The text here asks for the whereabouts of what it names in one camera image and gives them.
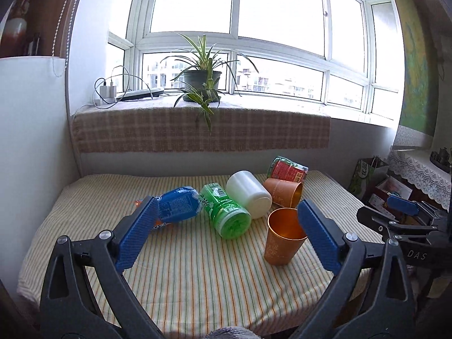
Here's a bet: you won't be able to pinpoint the black power strip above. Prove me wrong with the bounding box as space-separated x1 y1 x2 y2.
115 87 166 102

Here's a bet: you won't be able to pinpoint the plaid windowsill cloth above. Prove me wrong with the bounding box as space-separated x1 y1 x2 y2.
72 95 332 153

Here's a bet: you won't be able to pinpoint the green printed plastic cup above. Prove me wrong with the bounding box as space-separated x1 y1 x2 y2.
200 183 252 240

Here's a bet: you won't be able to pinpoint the bead blind cord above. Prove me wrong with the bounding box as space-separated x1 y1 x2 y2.
51 0 81 77

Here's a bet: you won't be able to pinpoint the white chargers with cables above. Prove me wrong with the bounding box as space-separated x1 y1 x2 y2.
93 65 155 108

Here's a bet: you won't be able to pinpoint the white window frame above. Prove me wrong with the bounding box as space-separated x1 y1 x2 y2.
106 0 405 128

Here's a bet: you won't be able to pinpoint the white plastic cup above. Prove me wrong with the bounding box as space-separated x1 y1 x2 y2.
226 170 273 219

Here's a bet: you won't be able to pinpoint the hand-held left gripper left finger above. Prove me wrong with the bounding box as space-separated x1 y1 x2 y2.
40 196 166 339

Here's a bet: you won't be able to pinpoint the blue printed plastic cup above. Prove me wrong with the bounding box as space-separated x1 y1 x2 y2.
155 186 202 225

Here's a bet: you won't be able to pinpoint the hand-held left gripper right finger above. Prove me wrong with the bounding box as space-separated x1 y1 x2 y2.
290 199 416 339

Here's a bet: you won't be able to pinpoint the green shopping bag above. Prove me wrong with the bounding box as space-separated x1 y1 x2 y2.
348 157 389 199

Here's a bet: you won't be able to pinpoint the red printed cup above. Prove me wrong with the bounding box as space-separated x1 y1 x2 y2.
266 156 309 183

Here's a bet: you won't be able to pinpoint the orange metal cup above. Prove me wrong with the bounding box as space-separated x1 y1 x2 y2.
263 177 304 210
264 208 308 266

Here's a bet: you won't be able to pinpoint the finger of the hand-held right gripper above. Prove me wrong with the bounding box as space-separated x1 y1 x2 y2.
356 205 438 245
386 194 442 220

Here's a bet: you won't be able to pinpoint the white lace cloth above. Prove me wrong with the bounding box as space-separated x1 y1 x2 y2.
388 149 452 206

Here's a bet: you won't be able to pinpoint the brown wooden cabinet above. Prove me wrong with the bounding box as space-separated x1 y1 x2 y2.
0 0 90 59

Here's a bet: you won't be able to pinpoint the potted spider plant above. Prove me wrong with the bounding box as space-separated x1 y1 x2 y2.
160 32 260 135

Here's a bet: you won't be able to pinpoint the wall map poster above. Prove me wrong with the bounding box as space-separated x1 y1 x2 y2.
386 0 439 137

